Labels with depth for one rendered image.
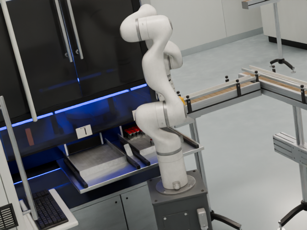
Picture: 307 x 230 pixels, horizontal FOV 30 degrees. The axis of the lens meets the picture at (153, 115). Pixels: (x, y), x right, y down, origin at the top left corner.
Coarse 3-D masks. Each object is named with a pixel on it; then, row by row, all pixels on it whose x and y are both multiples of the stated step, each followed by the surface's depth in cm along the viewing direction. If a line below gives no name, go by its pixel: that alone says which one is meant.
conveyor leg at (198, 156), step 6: (192, 126) 361; (192, 132) 363; (192, 138) 365; (198, 138) 365; (198, 156) 368; (198, 162) 370; (198, 168) 372; (204, 168) 374; (204, 174) 373; (204, 180) 374; (210, 204) 382; (210, 210) 382
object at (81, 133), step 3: (84, 126) 316; (87, 126) 317; (78, 129) 315; (81, 129) 316; (84, 129) 316; (87, 129) 317; (90, 129) 318; (78, 132) 316; (81, 132) 316; (84, 132) 317; (87, 132) 318; (90, 132) 318; (78, 135) 316; (81, 135) 317; (84, 135) 317; (87, 135) 318; (78, 138) 316
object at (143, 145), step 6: (174, 132) 322; (120, 138) 332; (126, 138) 334; (138, 138) 330; (144, 138) 328; (150, 138) 327; (180, 138) 312; (132, 144) 323; (138, 144) 322; (144, 144) 320; (150, 144) 318; (138, 150) 305; (144, 150) 305; (150, 150) 307
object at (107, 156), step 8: (104, 144) 331; (112, 144) 320; (80, 152) 326; (88, 152) 324; (96, 152) 322; (104, 152) 320; (112, 152) 317; (120, 152) 309; (72, 160) 318; (80, 160) 315; (88, 160) 313; (96, 160) 311; (104, 160) 309; (112, 160) 299; (120, 160) 301; (80, 168) 305; (88, 168) 295; (96, 168) 297; (104, 168) 298
